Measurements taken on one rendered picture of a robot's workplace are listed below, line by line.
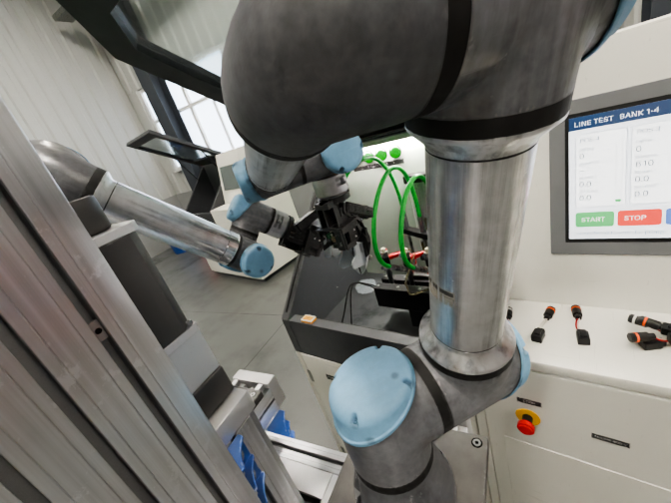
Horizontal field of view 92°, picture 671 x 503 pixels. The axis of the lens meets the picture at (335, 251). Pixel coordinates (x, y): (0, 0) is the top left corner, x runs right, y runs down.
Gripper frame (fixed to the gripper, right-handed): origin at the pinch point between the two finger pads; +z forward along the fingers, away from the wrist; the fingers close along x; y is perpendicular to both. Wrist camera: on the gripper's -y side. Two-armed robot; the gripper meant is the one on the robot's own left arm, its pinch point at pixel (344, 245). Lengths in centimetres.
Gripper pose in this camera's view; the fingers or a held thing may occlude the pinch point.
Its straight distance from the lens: 99.5
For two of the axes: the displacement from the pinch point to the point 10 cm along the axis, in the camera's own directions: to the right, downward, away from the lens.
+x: 4.8, -0.4, -8.8
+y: -2.8, 9.4, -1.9
